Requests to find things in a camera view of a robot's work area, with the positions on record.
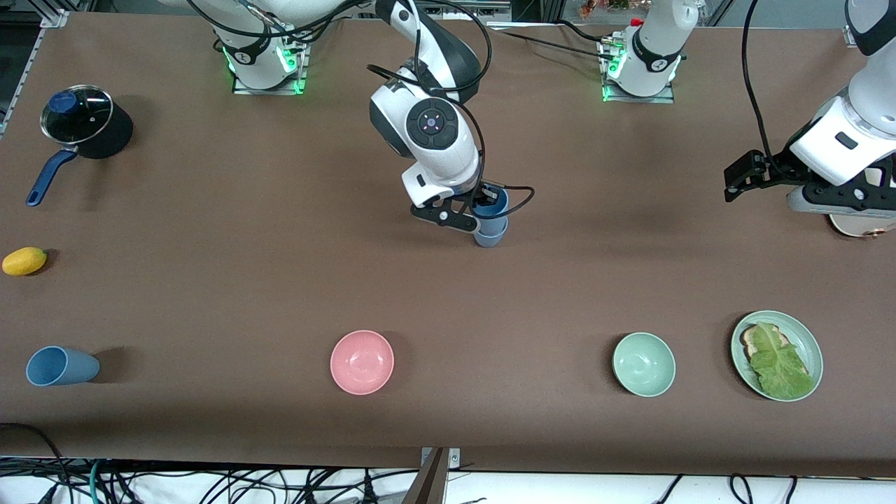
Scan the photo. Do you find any blue cup with paper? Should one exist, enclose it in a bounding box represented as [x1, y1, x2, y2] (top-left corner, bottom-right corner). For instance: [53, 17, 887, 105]
[474, 216, 509, 248]

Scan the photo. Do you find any cream toaster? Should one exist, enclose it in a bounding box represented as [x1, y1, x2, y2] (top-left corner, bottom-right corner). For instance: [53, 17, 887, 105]
[828, 210, 896, 239]

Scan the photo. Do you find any brown table cloth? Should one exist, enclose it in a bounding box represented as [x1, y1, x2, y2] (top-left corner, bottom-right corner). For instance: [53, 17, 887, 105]
[0, 10, 896, 480]

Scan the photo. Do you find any toasted bread slice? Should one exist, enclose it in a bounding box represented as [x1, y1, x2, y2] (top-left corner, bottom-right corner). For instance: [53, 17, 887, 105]
[741, 323, 809, 379]

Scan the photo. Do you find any green plate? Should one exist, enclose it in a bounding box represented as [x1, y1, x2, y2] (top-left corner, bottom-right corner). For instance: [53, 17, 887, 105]
[731, 310, 824, 403]

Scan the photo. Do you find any grey metal box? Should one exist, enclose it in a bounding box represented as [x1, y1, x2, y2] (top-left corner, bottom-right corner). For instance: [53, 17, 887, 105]
[408, 0, 513, 22]

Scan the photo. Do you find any green lettuce leaf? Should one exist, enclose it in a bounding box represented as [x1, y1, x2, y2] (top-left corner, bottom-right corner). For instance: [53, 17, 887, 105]
[749, 322, 816, 400]

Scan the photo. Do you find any pink bowl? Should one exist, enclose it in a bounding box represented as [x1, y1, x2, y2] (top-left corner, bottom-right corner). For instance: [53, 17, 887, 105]
[330, 330, 395, 396]

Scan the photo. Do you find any mint green bowl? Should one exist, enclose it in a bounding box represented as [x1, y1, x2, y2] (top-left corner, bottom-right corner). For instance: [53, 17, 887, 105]
[612, 332, 677, 398]

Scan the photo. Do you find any orange toy food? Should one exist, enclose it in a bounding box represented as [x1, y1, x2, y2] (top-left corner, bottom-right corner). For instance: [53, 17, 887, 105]
[580, 0, 631, 18]

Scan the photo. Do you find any yellow lemon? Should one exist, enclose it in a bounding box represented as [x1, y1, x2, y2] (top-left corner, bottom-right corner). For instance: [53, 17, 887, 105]
[2, 246, 48, 277]

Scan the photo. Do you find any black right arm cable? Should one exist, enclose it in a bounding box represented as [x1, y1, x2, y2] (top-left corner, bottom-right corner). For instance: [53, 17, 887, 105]
[367, 0, 536, 219]

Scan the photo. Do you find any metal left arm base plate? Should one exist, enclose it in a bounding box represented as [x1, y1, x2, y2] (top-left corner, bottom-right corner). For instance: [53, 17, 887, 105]
[601, 36, 676, 104]

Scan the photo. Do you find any long black table cable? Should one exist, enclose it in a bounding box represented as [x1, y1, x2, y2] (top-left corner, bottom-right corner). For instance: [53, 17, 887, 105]
[486, 27, 617, 62]

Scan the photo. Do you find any short black table cable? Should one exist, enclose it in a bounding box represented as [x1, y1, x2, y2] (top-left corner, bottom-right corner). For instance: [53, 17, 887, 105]
[556, 20, 617, 44]

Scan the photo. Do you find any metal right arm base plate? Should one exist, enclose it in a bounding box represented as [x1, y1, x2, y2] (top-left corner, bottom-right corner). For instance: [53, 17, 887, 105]
[232, 29, 309, 96]

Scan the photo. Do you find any metal table edge bracket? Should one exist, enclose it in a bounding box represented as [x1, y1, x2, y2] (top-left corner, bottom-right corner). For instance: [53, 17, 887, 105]
[420, 447, 461, 471]

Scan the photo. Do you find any dark camera stand pole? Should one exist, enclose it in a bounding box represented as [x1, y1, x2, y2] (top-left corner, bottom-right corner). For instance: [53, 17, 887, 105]
[401, 448, 449, 504]

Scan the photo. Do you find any black pot blue handle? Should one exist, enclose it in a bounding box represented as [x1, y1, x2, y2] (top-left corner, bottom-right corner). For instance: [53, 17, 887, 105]
[27, 87, 134, 207]

